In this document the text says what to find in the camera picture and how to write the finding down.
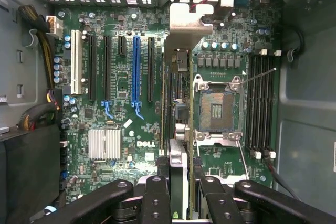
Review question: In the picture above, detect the metal socket cover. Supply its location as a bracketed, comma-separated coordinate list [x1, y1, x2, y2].
[194, 132, 250, 182]

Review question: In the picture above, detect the silver finned chipset heatsink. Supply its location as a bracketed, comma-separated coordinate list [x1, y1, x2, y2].
[88, 128, 123, 162]

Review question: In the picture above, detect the CPU socket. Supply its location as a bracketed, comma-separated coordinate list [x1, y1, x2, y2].
[193, 74, 244, 141]

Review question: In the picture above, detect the installed black RAM stick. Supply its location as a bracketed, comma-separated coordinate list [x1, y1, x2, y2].
[159, 56, 166, 156]

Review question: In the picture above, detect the black RAM slot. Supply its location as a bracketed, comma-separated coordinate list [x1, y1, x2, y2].
[267, 49, 282, 159]
[178, 73, 185, 99]
[261, 53, 269, 156]
[253, 49, 263, 159]
[247, 53, 256, 156]
[165, 61, 173, 141]
[172, 70, 179, 104]

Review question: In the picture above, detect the green Dell motherboard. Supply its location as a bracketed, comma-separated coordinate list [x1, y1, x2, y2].
[54, 5, 282, 205]

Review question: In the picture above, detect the black plastic shroud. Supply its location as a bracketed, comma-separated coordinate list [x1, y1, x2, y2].
[0, 123, 63, 224]

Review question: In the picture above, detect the open black PC case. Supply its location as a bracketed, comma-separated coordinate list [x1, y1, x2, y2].
[0, 0, 336, 224]

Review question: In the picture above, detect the thin metal locking lever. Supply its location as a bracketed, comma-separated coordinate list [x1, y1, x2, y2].
[237, 67, 277, 89]

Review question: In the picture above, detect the long black expansion slot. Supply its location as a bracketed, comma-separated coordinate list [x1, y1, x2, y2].
[88, 33, 97, 102]
[146, 36, 155, 104]

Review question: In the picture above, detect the short black expansion slot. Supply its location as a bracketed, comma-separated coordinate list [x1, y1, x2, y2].
[117, 35, 127, 57]

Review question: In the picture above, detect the white expansion slot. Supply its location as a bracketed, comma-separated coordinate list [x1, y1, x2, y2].
[70, 29, 83, 95]

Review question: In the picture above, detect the long black wire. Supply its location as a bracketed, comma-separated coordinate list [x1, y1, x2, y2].
[263, 155, 303, 201]

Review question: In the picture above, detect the blue disk wire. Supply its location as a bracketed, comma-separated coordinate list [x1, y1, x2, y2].
[43, 205, 58, 216]

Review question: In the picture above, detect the sleeved multicolour wire bundle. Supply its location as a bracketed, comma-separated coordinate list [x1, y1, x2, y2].
[16, 89, 63, 131]

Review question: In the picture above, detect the black clipped wire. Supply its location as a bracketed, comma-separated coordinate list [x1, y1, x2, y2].
[287, 28, 306, 62]

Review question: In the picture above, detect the yellow black power wire bundle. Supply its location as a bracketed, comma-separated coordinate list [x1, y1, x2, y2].
[17, 4, 64, 90]

